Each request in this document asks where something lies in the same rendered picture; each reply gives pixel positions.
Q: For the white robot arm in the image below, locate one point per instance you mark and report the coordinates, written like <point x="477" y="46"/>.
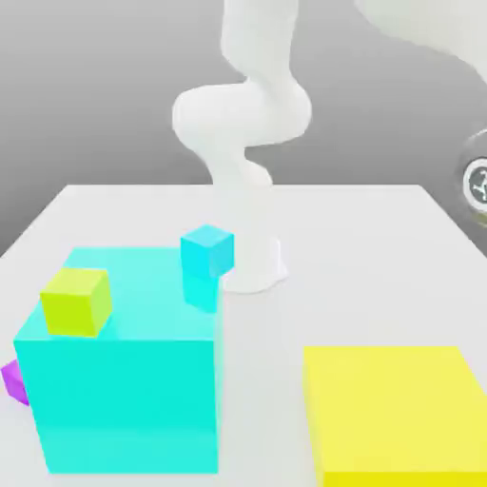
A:
<point x="243" y="114"/>

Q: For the small light blue cube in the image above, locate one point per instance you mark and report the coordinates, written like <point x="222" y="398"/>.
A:
<point x="203" y="262"/>

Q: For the small lime cube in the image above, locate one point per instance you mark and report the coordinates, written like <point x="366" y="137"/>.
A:
<point x="72" y="308"/>

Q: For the small purple cube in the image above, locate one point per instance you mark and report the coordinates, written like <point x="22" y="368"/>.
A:
<point x="14" y="382"/>

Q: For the large cyan box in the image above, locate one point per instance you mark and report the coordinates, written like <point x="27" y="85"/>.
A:
<point x="125" y="392"/>

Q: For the large yellow box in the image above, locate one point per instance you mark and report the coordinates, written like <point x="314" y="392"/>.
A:
<point x="395" y="411"/>

